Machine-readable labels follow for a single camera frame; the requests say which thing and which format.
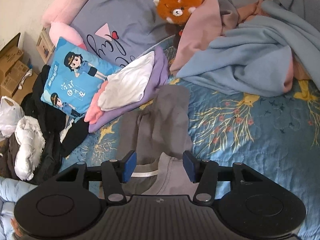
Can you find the grey garment with pink cuffs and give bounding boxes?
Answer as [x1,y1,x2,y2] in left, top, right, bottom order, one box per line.
[116,85,197,197]

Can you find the blue cartoon police cushion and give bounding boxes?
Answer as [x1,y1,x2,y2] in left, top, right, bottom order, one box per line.
[41,37,121,120]

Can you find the white plastic bag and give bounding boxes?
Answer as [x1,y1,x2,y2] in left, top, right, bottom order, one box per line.
[0,96,24,141]

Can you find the red panda plush toy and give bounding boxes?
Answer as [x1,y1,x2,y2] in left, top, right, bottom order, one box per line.
[153,0,203,43]

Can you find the light blue padded jacket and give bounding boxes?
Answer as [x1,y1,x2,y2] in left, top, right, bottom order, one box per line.
[0,177,37,239]

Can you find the cardboard boxes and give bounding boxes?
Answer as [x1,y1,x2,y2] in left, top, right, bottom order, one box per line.
[1,33,37,104]

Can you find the white fluffy garment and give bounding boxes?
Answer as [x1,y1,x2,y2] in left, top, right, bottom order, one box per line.
[14,115,46,180]

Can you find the light blue garment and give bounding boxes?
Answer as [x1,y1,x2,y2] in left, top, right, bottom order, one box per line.
[177,1,319,97]

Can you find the large pink plush toy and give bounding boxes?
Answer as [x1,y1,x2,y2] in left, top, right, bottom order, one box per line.
[41,0,88,49]

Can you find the folded purple garment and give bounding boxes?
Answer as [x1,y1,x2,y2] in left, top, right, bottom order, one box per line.
[88,46,169,133]

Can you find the folded white garment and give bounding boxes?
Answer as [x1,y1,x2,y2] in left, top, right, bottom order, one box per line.
[98,51,155,111]

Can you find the grey printed sofa cover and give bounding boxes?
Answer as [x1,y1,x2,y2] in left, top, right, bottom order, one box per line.
[69,0,320,83]

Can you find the black clothes pile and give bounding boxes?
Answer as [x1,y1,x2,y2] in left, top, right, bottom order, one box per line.
[0,64,90,185]

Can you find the folded coral pink garment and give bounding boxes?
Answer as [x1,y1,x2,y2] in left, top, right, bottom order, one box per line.
[84,81,108,124]

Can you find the pink cloth under plush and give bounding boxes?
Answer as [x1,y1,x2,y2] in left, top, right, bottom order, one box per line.
[170,0,222,75]

